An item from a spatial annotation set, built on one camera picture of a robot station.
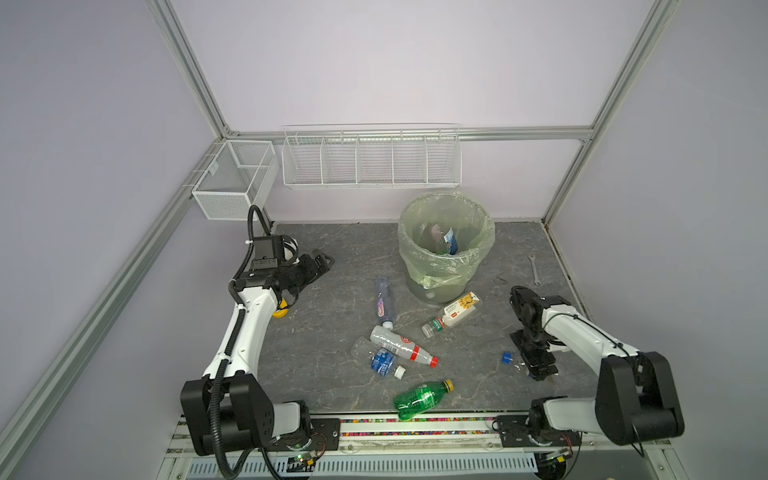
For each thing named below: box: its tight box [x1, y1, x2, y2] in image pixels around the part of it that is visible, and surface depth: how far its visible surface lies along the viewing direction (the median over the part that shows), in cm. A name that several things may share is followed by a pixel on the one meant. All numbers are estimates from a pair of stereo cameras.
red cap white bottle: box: [369, 325, 439, 368], surface depth 86 cm
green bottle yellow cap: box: [394, 379, 455, 421], surface depth 76 cm
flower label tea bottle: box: [422, 291, 482, 338], surface depth 92 cm
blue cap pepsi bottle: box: [502, 352, 528, 373], surface depth 85 cm
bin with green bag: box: [398, 191, 495, 304], surface depth 89 cm
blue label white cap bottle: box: [351, 336, 407, 380], surface depth 82 cm
